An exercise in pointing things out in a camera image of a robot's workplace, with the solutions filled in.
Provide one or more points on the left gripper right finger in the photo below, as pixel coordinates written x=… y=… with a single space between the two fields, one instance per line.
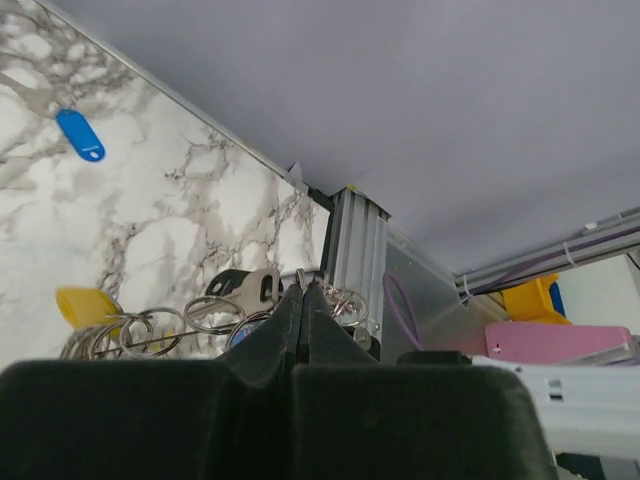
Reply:
x=354 y=418

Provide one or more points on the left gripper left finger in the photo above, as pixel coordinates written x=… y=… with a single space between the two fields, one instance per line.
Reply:
x=227 y=418

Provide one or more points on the round metal keyring disc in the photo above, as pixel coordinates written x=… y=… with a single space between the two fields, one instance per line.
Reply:
x=157 y=332

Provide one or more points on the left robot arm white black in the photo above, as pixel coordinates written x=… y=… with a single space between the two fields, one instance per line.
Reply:
x=588 y=410

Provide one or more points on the blue key tag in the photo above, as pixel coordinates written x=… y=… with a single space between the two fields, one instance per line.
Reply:
x=80 y=135
x=237 y=335

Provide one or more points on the yellow key tag upper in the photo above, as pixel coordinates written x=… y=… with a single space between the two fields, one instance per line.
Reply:
x=84 y=307

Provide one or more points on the pink flat box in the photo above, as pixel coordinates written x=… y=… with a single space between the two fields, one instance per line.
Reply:
x=548 y=344

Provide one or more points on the yellow blue bin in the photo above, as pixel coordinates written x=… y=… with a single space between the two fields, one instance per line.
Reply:
x=532 y=302

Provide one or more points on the blue key tag far right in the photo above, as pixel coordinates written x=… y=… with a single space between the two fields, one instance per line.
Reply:
x=80 y=135

